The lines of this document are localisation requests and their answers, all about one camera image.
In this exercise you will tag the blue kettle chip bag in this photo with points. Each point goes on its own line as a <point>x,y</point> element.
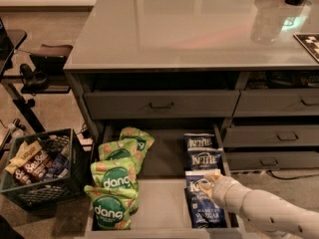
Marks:
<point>203,212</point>
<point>192,140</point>
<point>203,158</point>

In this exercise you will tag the grey bottom right drawer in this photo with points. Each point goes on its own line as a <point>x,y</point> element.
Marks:
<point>272,160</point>

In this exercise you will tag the front green Dang bag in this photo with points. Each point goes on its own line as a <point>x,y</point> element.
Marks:
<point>113,206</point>

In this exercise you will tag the grey top right drawer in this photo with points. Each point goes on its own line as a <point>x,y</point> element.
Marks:
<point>277,103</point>

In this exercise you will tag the black desk with stand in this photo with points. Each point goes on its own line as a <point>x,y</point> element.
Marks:
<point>10,41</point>

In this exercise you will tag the green dang bag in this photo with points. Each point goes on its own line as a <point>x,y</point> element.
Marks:
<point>128,147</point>
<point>145,140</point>
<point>116,173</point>
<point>113,206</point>

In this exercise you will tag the brown Sea Salt snack bag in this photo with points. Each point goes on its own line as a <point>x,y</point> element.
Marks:
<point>31,169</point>

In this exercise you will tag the grey cabinet with glossy counter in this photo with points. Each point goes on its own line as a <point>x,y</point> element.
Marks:
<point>174,45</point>

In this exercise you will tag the grey middle right drawer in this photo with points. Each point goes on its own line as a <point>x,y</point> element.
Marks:
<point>272,135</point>

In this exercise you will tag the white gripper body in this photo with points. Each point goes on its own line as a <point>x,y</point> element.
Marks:
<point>225,190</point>

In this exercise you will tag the black fiducial marker board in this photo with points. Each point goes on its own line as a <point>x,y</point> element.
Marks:
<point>310,42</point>

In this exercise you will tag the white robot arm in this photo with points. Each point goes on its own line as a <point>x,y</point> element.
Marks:
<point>266,212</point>

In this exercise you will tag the blue snack packet in crate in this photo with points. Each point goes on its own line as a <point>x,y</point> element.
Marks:
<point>59,168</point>

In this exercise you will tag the dark green plastic crate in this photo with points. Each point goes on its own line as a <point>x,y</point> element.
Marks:
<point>57,190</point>

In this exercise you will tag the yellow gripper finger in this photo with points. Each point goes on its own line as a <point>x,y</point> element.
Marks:
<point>207,188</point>
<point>212,177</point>

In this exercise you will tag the back green Dang bag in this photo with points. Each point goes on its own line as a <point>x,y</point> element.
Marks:
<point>145,140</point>

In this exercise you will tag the grey top left drawer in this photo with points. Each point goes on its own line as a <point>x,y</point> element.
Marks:
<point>161,104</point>

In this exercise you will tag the yellow snack bag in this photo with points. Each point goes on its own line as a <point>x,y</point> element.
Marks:
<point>25,153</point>

